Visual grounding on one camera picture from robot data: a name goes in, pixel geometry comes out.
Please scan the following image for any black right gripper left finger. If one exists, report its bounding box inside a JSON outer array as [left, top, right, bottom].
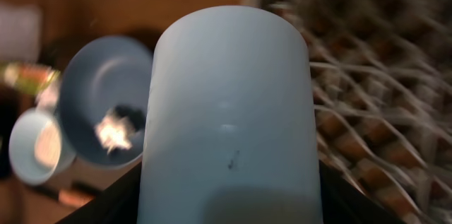
[[56, 163, 141, 224]]

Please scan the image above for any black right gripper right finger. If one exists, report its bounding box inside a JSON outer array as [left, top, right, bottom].
[[319, 161, 404, 224]]

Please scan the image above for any white tissue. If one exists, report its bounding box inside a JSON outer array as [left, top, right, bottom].
[[95, 110, 136, 154]]

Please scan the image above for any light blue plastic cup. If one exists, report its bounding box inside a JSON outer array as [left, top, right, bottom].
[[137, 6, 323, 224]]

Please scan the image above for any grey plastic dishwasher rack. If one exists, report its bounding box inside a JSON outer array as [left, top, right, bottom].
[[244, 0, 451, 223]]

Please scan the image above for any orange carrot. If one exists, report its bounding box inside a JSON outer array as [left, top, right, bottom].
[[58, 189, 94, 208]]

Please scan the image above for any light blue bowl with rice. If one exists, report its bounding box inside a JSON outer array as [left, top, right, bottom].
[[8, 108, 76, 186]]

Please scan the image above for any dark blue plate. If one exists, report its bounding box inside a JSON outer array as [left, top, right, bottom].
[[57, 36, 153, 169]]

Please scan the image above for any green orange snack wrapper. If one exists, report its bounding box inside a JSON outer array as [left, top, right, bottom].
[[1, 62, 61, 95]]

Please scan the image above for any dark brown serving tray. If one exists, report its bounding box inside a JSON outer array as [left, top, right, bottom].
[[12, 35, 141, 218]]

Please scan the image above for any clear plastic bin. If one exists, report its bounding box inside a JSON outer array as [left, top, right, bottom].
[[1, 2, 43, 62]]

